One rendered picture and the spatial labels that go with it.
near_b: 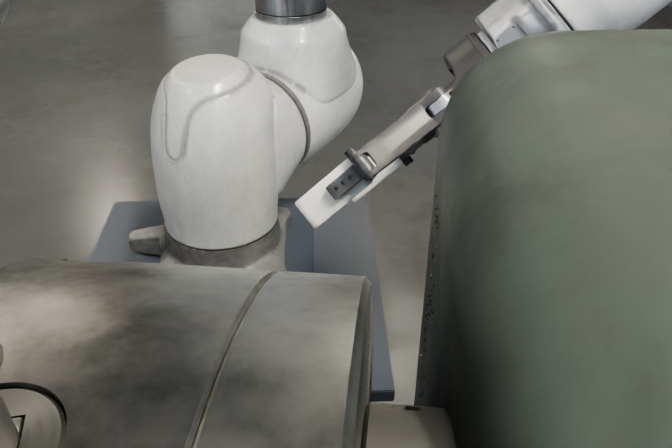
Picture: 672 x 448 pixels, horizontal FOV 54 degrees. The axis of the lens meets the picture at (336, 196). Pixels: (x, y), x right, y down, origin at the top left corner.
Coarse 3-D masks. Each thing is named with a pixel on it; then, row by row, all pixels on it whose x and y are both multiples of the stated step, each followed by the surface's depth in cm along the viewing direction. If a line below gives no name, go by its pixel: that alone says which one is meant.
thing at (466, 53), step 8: (472, 32) 58; (464, 40) 58; (472, 40) 57; (456, 48) 58; (464, 48) 57; (472, 48) 56; (480, 48) 56; (448, 56) 58; (456, 56) 57; (464, 56) 57; (472, 56) 56; (480, 56) 56; (448, 64) 57; (456, 64) 57; (464, 64) 56; (472, 64) 56; (456, 72) 57; (464, 72) 56; (456, 80) 57; (448, 88) 57
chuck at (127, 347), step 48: (0, 288) 20; (48, 288) 20; (96, 288) 20; (144, 288) 20; (192, 288) 20; (240, 288) 20; (0, 336) 17; (48, 336) 17; (96, 336) 17; (144, 336) 17; (192, 336) 17; (0, 384) 16; (48, 384) 16; (96, 384) 16; (144, 384) 16; (192, 384) 16; (96, 432) 14; (144, 432) 14; (192, 432) 14
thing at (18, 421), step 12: (0, 348) 13; (0, 360) 13; (0, 396) 14; (0, 408) 14; (0, 420) 14; (12, 420) 14; (0, 432) 14; (12, 432) 14; (0, 444) 14; (12, 444) 14
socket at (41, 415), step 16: (16, 400) 15; (32, 400) 15; (48, 400) 15; (16, 416) 15; (32, 416) 15; (48, 416) 15; (64, 416) 15; (32, 432) 15; (48, 432) 15; (64, 432) 15
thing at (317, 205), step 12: (336, 168) 57; (324, 180) 58; (372, 180) 57; (312, 192) 58; (324, 192) 58; (348, 192) 57; (300, 204) 59; (312, 204) 59; (324, 204) 58; (336, 204) 58; (312, 216) 59; (324, 216) 58
